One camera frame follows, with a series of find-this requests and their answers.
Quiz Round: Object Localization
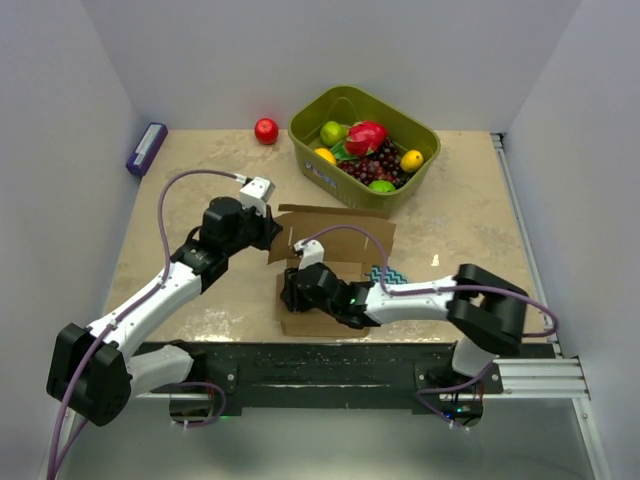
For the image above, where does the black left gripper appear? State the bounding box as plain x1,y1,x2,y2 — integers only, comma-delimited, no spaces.
224,203,282,257

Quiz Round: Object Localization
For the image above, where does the brown cardboard paper box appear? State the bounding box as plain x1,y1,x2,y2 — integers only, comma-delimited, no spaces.
268,204,396,340

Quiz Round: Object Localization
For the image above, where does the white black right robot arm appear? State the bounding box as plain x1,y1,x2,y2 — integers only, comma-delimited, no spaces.
280,263,528,393

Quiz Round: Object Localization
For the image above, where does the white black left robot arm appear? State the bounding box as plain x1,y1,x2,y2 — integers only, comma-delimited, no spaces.
46,194,282,426

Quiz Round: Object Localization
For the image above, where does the purple rectangular box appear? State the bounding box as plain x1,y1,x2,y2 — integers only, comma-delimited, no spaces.
126,122,168,178

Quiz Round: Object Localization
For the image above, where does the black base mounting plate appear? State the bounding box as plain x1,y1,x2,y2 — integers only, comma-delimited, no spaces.
134,339,564,419

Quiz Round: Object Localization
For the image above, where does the orange fruit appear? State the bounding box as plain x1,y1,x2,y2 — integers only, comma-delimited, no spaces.
314,148,337,165

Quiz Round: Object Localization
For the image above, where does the red apple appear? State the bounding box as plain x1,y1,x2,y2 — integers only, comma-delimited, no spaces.
254,117,279,145

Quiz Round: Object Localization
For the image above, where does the blue zigzag sponge cloth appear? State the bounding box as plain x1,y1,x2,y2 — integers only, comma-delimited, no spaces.
368,265,408,285

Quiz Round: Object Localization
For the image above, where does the green apple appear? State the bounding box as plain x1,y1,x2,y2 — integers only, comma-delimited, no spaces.
320,121,348,147

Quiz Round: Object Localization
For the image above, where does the green lime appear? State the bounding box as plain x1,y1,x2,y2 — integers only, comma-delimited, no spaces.
369,180,396,193

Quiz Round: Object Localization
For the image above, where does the red dragon fruit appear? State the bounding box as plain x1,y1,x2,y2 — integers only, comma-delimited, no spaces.
344,121,388,157

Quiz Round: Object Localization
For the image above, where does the purple grape bunch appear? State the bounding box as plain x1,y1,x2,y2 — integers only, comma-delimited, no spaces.
337,138,411,189

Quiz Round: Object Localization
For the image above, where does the green plastic tub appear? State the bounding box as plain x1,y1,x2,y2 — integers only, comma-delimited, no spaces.
289,85,441,215

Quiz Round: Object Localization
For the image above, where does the yellow lemon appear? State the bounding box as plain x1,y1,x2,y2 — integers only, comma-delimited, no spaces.
400,150,425,173

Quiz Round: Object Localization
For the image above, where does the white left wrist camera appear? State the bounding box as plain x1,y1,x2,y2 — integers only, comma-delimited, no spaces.
239,177,275,217

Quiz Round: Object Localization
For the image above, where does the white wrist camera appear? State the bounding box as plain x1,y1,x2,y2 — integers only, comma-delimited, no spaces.
293,239,325,270
239,177,275,217

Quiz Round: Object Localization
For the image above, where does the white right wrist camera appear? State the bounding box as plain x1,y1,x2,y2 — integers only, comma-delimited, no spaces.
293,239,325,270

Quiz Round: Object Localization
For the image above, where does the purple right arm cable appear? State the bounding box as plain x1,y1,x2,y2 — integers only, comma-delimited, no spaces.
304,224,560,434

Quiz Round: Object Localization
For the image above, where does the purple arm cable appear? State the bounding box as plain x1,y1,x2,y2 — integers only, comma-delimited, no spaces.
47,168,251,480
304,224,560,434

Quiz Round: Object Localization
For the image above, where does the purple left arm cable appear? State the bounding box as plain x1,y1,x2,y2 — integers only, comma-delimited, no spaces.
47,168,251,480

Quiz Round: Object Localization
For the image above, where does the aluminium rail frame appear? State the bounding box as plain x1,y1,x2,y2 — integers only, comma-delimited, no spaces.
489,131,614,480

